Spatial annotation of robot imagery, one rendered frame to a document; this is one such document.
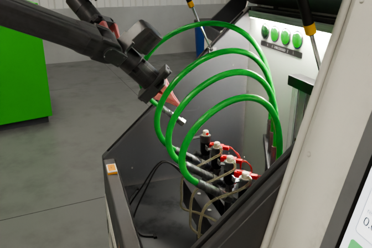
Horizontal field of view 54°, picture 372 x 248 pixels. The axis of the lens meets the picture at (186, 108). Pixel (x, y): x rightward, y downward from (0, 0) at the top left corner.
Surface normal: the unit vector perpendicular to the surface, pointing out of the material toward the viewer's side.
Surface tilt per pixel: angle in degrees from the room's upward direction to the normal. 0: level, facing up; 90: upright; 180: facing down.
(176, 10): 90
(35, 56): 90
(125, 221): 0
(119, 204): 0
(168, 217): 0
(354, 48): 76
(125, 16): 90
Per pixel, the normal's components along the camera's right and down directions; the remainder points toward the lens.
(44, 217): 0.00, -0.94
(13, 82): 0.53, 0.29
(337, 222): -0.92, -0.12
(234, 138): 0.31, 0.32
